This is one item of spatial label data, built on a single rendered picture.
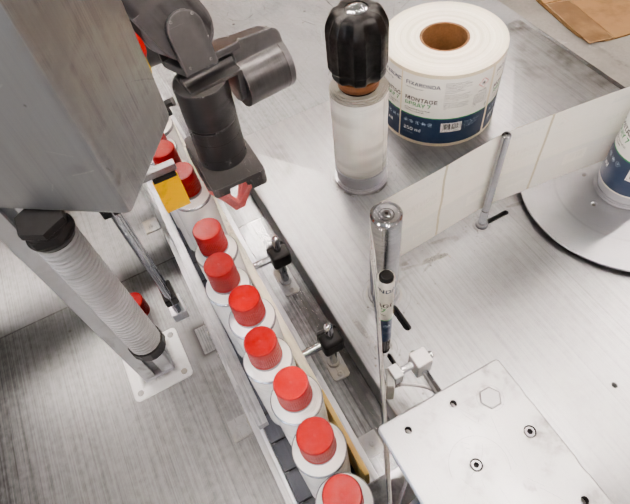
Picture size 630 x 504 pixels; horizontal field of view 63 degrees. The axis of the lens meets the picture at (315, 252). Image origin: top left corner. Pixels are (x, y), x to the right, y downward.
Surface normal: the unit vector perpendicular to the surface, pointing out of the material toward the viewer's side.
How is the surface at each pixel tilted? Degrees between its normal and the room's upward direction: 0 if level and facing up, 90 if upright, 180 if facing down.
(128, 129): 90
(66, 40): 90
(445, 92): 90
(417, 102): 90
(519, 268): 0
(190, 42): 68
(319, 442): 2
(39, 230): 0
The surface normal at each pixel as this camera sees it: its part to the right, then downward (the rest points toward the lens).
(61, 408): -0.09, -0.56
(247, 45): 0.50, 0.40
